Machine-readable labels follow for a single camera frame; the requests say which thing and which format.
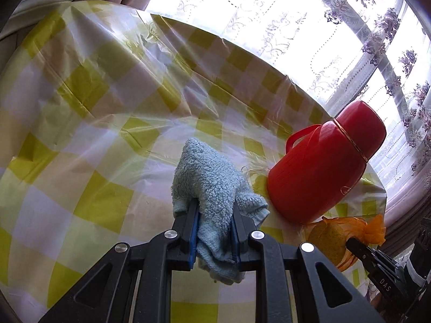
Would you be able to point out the grey window frame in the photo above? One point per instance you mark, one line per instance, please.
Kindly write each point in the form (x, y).
(357, 23)

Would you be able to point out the red thermos jug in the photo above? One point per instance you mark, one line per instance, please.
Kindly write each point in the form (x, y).
(313, 181)

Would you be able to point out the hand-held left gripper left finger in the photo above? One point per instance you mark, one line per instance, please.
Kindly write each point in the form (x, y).
(193, 239)

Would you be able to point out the sheer floral lace curtain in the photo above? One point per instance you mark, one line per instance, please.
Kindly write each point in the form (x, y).
(269, 23)

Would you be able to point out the white cabinet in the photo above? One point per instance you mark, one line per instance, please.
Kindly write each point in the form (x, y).
(37, 3)

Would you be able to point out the yellow checkered plastic tablecloth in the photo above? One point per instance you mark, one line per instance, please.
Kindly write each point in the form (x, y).
(84, 141)

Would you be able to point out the orange mesh pouch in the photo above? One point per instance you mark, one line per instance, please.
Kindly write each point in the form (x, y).
(330, 239)

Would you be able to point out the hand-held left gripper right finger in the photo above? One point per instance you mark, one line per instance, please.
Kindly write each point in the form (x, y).
(236, 245)

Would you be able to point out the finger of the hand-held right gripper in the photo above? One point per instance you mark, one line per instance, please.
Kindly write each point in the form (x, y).
(362, 250)

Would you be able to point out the light blue fuzzy cloth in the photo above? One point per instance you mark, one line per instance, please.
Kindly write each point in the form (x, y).
(208, 181)

